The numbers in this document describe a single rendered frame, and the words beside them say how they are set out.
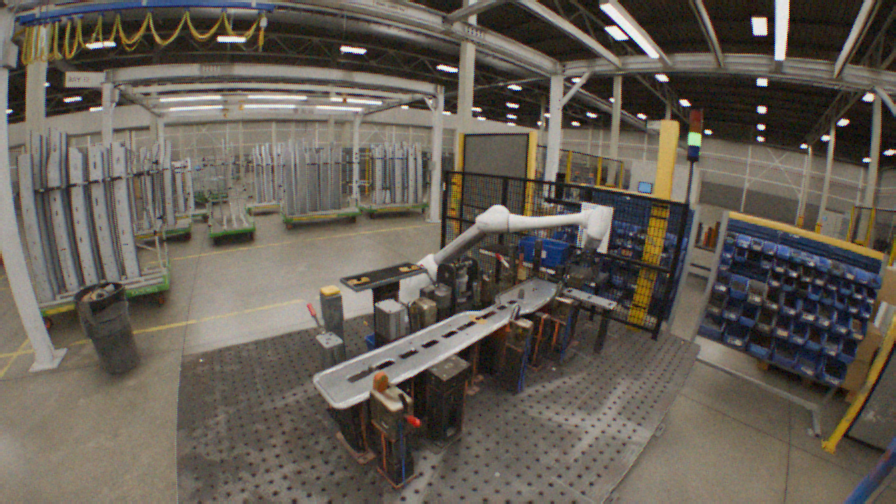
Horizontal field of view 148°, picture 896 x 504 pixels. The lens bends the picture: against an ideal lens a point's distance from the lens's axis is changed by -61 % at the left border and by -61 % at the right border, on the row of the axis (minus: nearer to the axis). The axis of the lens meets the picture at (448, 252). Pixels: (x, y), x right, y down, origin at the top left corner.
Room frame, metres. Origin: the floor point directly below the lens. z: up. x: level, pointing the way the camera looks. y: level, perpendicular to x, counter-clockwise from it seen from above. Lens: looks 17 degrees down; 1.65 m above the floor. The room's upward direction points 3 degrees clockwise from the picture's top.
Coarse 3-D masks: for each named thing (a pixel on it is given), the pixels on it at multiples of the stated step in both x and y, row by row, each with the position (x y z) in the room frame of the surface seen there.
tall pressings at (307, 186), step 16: (288, 144) 7.18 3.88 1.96; (288, 160) 7.16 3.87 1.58; (304, 160) 7.18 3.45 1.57; (320, 160) 7.86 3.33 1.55; (336, 160) 7.87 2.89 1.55; (288, 176) 7.15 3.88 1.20; (304, 176) 7.16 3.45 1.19; (320, 176) 7.85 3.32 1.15; (336, 176) 7.86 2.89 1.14; (288, 192) 6.92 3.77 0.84; (304, 192) 7.13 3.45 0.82; (320, 192) 7.81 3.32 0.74; (336, 192) 7.83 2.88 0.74; (288, 208) 6.88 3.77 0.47; (304, 208) 7.10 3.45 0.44; (320, 208) 7.77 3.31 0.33; (336, 208) 7.80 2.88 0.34
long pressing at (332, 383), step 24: (528, 288) 1.57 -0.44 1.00; (552, 288) 1.58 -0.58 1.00; (480, 312) 1.27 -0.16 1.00; (504, 312) 1.28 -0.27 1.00; (528, 312) 1.30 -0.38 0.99; (408, 336) 1.04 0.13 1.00; (432, 336) 1.05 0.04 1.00; (456, 336) 1.06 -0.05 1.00; (480, 336) 1.07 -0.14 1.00; (360, 360) 0.87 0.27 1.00; (384, 360) 0.88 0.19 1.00; (408, 360) 0.89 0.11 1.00; (432, 360) 0.90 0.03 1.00; (336, 384) 0.73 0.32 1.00; (360, 384) 0.74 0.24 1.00; (336, 408) 0.64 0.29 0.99
